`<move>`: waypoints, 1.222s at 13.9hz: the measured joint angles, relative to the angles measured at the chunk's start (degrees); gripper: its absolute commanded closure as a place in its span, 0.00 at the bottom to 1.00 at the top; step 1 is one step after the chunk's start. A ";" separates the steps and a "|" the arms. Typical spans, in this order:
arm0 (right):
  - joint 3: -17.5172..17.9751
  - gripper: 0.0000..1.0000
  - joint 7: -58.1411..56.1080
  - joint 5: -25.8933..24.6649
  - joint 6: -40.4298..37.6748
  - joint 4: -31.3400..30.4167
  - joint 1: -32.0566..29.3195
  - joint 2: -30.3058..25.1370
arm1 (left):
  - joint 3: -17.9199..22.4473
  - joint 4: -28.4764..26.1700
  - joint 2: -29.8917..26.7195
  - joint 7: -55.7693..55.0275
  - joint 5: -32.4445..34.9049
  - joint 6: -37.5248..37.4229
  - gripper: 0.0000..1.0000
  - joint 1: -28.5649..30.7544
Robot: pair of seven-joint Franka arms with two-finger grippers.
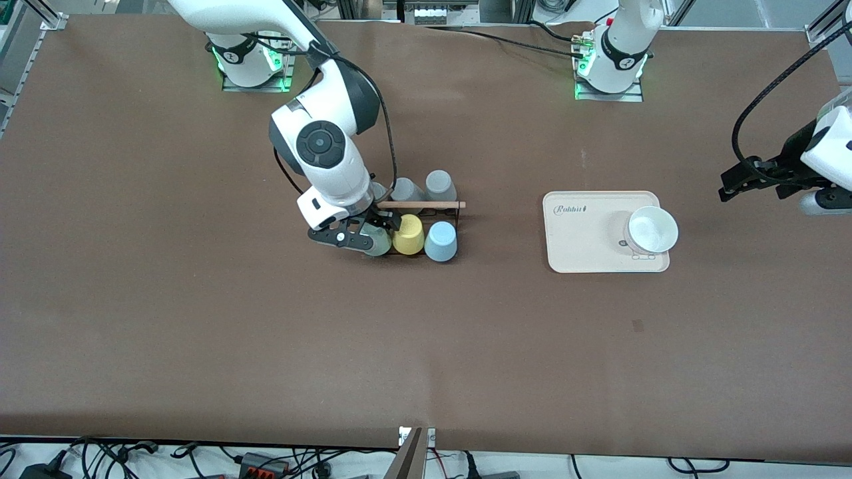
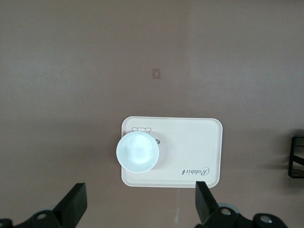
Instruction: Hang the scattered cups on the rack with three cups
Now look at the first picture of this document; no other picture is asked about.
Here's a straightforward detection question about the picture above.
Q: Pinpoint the light blue cup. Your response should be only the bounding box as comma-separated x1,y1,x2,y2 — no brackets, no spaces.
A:
423,221,459,263

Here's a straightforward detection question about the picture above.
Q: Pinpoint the pale green cup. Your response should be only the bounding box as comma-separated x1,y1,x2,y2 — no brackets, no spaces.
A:
359,226,393,257

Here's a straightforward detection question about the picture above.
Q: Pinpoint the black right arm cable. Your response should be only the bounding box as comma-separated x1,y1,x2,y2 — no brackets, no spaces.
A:
272,33,399,214

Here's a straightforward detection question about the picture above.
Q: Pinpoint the yellow cup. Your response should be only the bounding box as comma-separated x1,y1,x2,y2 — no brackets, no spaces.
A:
392,214,425,256

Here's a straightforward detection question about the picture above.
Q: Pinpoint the black wire cup rack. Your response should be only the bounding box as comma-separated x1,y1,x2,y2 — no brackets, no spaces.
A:
365,200,467,257

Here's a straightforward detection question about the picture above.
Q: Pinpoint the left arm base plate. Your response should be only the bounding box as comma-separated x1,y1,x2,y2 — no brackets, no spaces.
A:
574,33,645,102

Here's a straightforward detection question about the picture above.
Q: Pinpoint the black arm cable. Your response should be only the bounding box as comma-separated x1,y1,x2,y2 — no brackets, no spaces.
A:
272,33,399,214
731,22,852,188

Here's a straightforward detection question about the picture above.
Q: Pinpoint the aluminium frame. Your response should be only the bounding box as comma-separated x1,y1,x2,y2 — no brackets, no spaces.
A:
336,0,401,22

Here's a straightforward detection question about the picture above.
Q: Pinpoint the looped black cable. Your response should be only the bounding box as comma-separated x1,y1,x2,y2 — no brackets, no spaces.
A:
668,457,732,475

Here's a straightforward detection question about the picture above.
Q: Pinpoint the aluminium corner profile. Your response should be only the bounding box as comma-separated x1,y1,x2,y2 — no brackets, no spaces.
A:
804,0,852,51
0,0,69,137

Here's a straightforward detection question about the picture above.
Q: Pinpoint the white bowl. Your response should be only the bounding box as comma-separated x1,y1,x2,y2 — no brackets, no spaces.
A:
624,206,680,257

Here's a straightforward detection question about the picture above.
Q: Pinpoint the black cable on table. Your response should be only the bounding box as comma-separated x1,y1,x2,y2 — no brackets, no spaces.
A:
425,21,590,62

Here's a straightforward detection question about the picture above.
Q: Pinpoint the black plug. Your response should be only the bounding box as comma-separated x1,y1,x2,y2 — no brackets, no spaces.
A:
465,452,521,479

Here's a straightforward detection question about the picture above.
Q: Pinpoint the beige rabbit print tray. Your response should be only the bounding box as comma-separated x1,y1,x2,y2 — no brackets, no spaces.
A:
542,191,670,273

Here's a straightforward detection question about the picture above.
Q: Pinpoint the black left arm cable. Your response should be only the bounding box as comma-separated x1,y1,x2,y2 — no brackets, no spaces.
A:
731,22,852,188

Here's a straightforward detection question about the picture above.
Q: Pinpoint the black power adapter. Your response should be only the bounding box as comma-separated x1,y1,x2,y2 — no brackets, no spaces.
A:
19,462,71,479

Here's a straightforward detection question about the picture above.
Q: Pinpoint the black orange terminal block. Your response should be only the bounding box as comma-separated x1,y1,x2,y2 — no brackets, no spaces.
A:
238,452,291,479

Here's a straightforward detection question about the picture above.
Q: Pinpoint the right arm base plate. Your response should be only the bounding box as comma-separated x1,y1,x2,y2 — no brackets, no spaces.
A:
221,33,296,93

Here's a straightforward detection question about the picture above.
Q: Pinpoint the tangled black cable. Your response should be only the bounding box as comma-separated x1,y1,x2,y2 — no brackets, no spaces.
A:
286,448,400,479
67,436,162,479

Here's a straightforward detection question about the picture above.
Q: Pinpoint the metal camera mount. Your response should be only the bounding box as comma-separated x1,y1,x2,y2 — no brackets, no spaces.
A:
386,426,437,479

